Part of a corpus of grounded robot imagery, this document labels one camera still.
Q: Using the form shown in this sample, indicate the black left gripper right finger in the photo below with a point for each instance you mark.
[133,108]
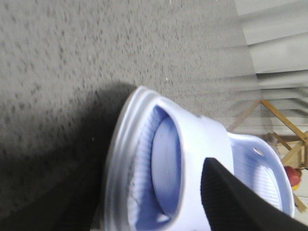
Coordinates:
[229,205]

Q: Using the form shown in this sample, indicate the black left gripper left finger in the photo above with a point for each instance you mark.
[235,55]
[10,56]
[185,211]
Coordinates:
[70,206]

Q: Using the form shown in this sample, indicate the light blue slipper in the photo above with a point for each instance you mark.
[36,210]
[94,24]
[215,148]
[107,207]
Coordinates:
[180,148]
[129,200]

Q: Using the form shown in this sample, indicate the red and yellow toy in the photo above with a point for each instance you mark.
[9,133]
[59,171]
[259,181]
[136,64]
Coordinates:
[294,176]

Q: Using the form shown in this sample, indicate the wooden folding rack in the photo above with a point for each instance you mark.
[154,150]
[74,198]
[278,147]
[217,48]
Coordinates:
[264,140]

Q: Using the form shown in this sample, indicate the grey-white pleated curtain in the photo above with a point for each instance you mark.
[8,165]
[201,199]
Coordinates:
[276,32]

